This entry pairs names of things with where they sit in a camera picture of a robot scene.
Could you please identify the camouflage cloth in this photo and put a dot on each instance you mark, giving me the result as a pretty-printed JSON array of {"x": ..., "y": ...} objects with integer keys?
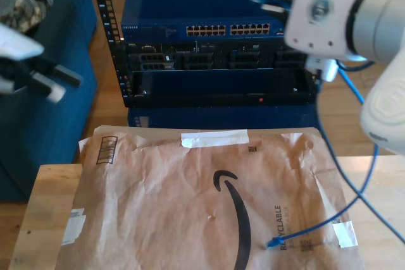
[{"x": 25, "y": 1}]

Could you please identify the blue sofa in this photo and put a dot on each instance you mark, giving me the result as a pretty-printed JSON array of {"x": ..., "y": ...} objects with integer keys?
[{"x": 63, "y": 140}]

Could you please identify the black rack server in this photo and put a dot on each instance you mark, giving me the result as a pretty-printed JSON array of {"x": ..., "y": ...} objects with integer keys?
[{"x": 205, "y": 58}]

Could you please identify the brown paper mailer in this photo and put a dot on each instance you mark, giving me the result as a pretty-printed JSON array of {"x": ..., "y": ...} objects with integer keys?
[{"x": 142, "y": 187}]

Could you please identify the black rack frame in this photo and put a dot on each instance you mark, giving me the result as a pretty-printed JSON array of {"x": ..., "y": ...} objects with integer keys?
[{"x": 110, "y": 34}]

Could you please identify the blue network switch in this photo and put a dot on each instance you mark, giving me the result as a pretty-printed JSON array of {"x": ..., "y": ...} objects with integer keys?
[{"x": 205, "y": 1}]

